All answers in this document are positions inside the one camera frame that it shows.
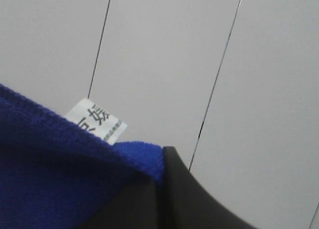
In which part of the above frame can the blue towel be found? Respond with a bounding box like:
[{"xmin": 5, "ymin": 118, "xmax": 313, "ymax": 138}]
[{"xmin": 0, "ymin": 86, "xmax": 165, "ymax": 229}]

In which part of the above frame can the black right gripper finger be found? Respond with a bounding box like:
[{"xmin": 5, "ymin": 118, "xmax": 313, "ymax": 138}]
[{"xmin": 158, "ymin": 146, "xmax": 255, "ymax": 229}]

